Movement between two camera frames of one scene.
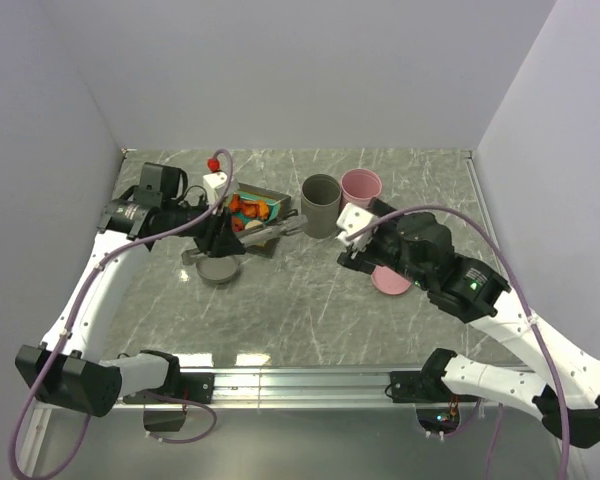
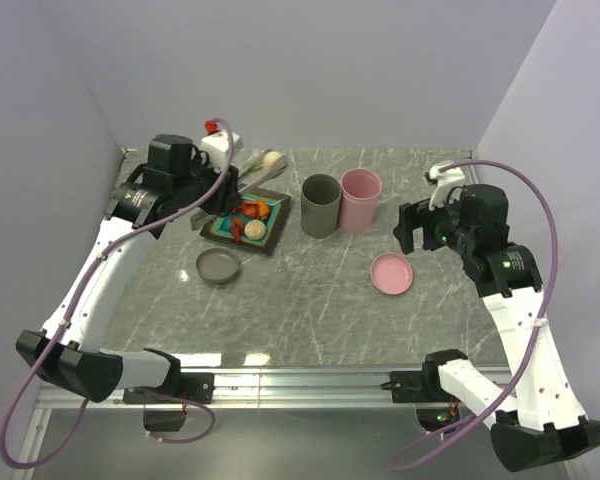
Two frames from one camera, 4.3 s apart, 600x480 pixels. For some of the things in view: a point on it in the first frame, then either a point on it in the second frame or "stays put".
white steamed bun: x=252 y=224 to x=270 y=158
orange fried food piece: x=257 y=209 stays put
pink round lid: x=387 y=281 stays put
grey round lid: x=217 y=268 stays put
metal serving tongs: x=256 y=236 to x=246 y=166
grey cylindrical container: x=321 y=196 stays put
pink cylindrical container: x=358 y=186 stays put
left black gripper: x=219 y=238 to x=228 y=196
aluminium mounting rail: x=272 y=390 stays put
